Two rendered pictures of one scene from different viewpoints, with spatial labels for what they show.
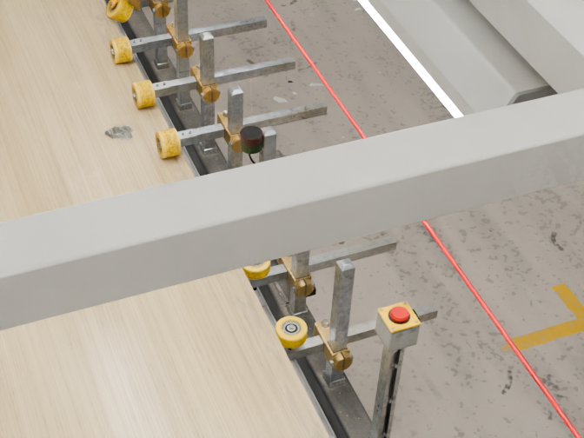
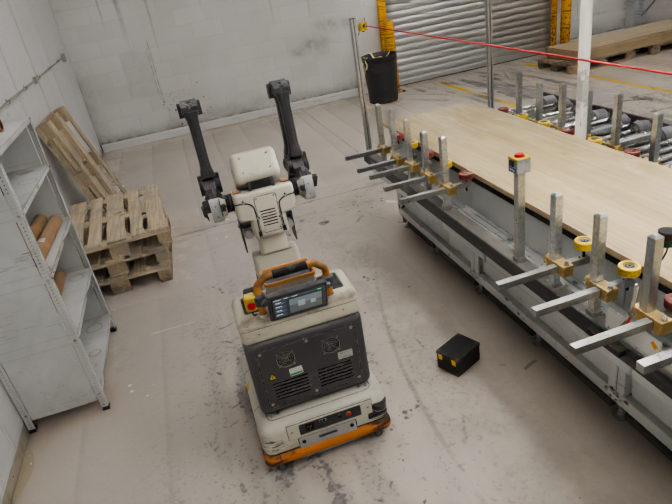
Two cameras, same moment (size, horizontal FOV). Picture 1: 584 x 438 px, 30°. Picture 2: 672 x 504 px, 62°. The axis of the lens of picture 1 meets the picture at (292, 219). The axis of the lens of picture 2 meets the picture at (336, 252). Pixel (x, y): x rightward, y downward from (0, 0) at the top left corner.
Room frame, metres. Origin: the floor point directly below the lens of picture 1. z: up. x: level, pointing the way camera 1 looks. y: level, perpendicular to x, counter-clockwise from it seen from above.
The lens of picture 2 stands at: (3.98, -0.62, 2.09)
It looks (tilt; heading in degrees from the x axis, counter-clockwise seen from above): 27 degrees down; 192
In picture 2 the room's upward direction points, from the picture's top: 10 degrees counter-clockwise
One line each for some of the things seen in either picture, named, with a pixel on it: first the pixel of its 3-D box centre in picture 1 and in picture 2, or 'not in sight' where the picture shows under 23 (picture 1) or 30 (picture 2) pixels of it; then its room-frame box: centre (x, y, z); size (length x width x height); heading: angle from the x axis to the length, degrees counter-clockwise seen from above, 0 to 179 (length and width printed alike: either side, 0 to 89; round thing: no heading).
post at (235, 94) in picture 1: (235, 154); not in sight; (2.49, 0.18, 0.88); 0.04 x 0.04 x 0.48; 24
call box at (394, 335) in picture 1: (397, 328); (519, 164); (1.57, -0.24, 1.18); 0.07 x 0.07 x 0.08; 24
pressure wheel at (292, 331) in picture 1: (290, 341); (584, 250); (1.79, -0.01, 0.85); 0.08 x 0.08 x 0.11
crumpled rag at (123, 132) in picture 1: (119, 129); not in sight; (2.53, 0.52, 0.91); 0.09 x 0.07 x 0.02; 84
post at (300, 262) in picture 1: (300, 262); (596, 270); (2.03, -0.03, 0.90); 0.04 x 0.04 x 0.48; 24
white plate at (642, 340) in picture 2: not in sight; (631, 334); (2.24, 0.04, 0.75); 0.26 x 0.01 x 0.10; 24
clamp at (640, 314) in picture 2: not in sight; (652, 317); (2.28, 0.09, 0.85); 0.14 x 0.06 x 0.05; 24
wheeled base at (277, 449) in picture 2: not in sight; (310, 388); (1.80, -1.32, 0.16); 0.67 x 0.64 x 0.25; 24
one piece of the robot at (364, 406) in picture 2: not in sight; (330, 418); (2.09, -1.17, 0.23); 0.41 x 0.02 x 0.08; 114
